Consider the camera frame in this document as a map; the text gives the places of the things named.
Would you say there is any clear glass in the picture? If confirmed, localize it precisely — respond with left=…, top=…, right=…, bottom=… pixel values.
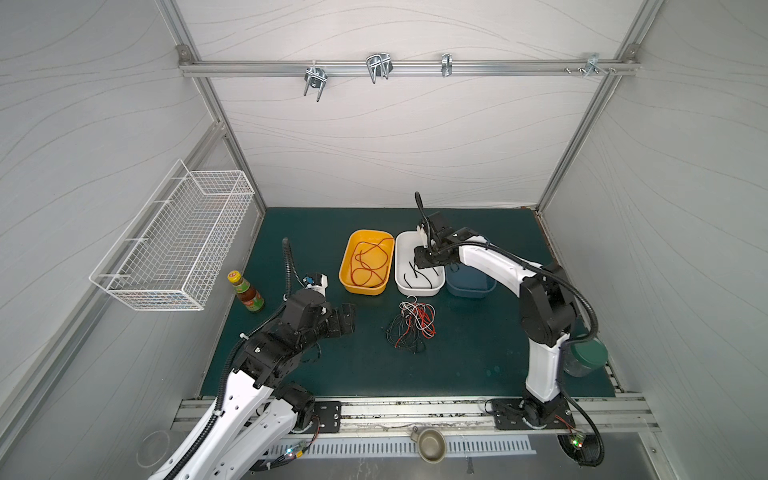
left=135, top=430, right=177, bottom=471

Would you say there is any sauce bottle yellow cap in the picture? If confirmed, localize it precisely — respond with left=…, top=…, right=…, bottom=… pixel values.
left=227, top=270, right=265, bottom=312

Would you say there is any green lid glass jar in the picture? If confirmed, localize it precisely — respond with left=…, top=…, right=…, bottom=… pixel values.
left=563, top=338, right=608, bottom=378

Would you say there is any metal u-bolt clamp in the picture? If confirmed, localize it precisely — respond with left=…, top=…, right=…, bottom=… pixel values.
left=365, top=53, right=393, bottom=84
left=303, top=66, right=328, bottom=102

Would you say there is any white plastic tray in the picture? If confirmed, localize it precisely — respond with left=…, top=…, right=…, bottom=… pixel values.
left=394, top=231, right=446, bottom=297

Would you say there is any black cable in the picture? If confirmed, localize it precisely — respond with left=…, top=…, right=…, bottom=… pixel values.
left=403, top=260, right=442, bottom=290

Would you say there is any horizontal metal rail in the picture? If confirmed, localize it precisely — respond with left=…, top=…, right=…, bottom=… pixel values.
left=179, top=57, right=641, bottom=78

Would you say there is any olive green cup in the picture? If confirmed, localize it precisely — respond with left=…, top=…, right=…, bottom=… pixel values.
left=410, top=426, right=447, bottom=464

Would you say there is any left metal u-bolt clamp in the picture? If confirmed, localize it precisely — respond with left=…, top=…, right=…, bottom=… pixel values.
left=303, top=66, right=328, bottom=102

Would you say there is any small metal bracket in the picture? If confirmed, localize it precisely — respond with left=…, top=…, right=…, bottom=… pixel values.
left=441, top=53, right=453, bottom=78

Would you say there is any blue plastic tray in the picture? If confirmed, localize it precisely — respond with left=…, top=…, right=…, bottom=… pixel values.
left=445, top=264, right=497, bottom=299

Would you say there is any yellow plastic tray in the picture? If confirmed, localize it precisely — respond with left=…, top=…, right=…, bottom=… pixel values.
left=338, top=229, right=395, bottom=296

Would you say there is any right metal hook bracket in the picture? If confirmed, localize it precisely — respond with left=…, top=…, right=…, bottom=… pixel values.
left=564, top=53, right=617, bottom=78

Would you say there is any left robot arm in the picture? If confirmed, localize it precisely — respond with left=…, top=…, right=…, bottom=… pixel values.
left=152, top=288, right=356, bottom=479

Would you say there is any white wire basket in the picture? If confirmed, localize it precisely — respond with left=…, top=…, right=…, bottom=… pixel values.
left=89, top=159, right=254, bottom=312

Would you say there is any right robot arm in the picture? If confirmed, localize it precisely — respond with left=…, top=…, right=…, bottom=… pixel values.
left=414, top=210, right=597, bottom=429

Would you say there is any white vented cable duct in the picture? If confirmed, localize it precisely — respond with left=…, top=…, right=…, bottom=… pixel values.
left=303, top=435, right=536, bottom=460

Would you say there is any middle metal u-bolt clamp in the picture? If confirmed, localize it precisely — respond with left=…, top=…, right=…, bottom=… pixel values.
left=365, top=53, right=393, bottom=84

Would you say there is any cable bundle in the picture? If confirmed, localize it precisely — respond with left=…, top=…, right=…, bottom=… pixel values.
left=385, top=298, right=438, bottom=355

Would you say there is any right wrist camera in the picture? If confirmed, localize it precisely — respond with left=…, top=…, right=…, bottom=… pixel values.
left=417, top=220, right=431, bottom=249

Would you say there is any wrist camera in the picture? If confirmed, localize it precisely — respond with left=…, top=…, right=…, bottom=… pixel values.
left=302, top=273, right=328, bottom=296
left=417, top=220, right=431, bottom=249

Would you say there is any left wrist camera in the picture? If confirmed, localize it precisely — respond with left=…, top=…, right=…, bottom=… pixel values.
left=302, top=273, right=328, bottom=296

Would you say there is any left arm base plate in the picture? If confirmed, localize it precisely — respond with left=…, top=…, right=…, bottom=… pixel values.
left=296, top=401, right=342, bottom=434

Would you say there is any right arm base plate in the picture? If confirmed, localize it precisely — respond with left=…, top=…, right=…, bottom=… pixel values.
left=483, top=396, right=575, bottom=431

